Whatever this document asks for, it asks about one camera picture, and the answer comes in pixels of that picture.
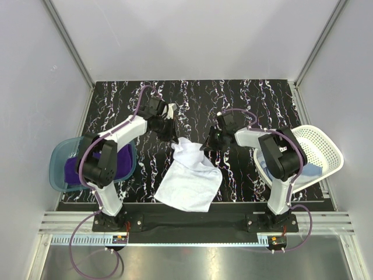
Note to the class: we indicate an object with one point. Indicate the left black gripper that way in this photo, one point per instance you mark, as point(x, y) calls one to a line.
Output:
point(170, 136)

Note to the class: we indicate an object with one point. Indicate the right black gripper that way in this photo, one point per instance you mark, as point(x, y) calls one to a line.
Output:
point(210, 144)

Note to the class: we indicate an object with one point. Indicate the white towel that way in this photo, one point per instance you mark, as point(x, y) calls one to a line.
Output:
point(192, 181)

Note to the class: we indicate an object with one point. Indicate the purple towel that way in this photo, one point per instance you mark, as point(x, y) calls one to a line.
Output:
point(125, 165)

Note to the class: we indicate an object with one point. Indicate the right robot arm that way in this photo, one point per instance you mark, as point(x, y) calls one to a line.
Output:
point(282, 153)

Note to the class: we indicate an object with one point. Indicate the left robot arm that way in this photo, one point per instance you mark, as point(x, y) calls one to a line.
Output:
point(96, 162)

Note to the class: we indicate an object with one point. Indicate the light blue towel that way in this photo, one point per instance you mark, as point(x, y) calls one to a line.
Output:
point(309, 172)

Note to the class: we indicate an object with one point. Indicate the white perforated laundry basket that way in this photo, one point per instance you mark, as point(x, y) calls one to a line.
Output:
point(319, 149)

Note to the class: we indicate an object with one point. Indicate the blue transparent plastic bin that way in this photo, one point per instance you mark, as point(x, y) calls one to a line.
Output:
point(62, 152)

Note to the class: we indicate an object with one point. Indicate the right orange connector box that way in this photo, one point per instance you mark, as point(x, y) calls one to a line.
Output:
point(278, 240)

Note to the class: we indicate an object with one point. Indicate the orange connector box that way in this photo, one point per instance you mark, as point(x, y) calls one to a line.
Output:
point(120, 239)
point(278, 240)

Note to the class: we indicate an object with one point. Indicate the left orange connector box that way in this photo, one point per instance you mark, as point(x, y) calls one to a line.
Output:
point(120, 239)

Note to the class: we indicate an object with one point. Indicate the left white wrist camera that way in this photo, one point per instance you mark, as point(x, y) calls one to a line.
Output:
point(169, 111)

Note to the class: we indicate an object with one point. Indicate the white slotted cable duct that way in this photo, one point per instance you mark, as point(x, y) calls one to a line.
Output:
point(106, 240)

